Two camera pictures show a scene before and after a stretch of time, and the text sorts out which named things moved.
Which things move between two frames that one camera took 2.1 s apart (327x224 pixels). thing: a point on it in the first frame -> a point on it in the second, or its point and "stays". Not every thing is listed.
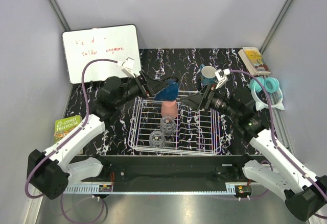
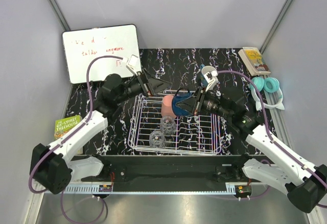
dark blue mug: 170,92 -> 177,109
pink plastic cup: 169,108 stays
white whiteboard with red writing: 114,43 stays
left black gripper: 154,86 stays
